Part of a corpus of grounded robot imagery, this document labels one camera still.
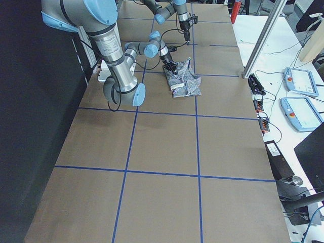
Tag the black monitor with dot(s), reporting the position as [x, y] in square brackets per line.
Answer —
[309, 153]

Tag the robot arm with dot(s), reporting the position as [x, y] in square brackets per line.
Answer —
[162, 14]
[98, 18]

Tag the far blue teach pendant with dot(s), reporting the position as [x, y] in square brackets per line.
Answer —
[300, 81]

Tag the navy white striped polo shirt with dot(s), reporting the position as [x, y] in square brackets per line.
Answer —
[183, 81]

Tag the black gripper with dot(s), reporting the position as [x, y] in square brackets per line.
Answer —
[184, 26]
[167, 61]

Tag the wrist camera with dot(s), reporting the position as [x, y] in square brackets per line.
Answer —
[172, 48]
[193, 20]

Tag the aluminium frame post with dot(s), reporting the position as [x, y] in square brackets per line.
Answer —
[264, 35]

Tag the near blue teach pendant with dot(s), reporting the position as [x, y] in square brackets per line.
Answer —
[301, 113]

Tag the red tube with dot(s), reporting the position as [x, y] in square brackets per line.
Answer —
[235, 10]

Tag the black cable bundle device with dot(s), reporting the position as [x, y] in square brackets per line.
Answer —
[255, 85]

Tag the blue teach pendant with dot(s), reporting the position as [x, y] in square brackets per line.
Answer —
[301, 113]
[300, 81]

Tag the black box with label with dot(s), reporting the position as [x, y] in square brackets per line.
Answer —
[279, 165]

